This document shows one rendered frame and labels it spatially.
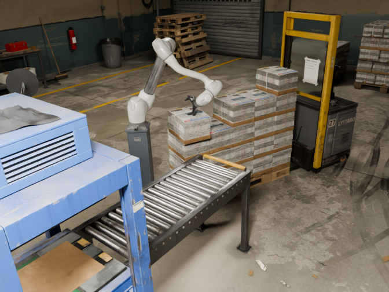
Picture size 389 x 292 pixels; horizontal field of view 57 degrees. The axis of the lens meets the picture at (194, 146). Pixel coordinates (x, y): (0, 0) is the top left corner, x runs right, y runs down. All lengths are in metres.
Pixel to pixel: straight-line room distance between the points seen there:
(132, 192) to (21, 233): 0.50
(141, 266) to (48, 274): 0.59
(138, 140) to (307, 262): 1.84
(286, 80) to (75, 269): 2.85
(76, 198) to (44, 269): 0.91
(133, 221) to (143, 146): 1.77
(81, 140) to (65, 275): 0.89
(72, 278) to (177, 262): 1.34
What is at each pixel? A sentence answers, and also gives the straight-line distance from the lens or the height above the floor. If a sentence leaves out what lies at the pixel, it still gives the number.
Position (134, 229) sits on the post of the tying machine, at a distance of 1.74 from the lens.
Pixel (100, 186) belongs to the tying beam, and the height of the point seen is 1.51.
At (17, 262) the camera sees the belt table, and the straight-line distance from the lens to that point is 2.42.
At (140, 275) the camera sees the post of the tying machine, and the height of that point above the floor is 0.92.
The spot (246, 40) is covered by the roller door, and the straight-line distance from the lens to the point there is 11.09.
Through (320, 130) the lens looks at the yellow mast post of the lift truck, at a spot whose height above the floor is 0.60.
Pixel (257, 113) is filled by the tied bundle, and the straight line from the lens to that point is 3.89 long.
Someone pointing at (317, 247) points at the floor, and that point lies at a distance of 3.58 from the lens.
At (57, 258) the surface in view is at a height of 0.80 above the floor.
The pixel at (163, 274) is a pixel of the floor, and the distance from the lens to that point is 3.23.
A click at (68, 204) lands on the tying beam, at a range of 1.44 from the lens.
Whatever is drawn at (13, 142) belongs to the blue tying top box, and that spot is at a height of 1.74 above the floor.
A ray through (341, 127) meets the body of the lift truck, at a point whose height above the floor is 0.53.
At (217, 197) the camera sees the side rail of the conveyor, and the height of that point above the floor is 0.80.
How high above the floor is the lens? 2.26
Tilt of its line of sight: 25 degrees down
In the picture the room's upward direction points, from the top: 2 degrees counter-clockwise
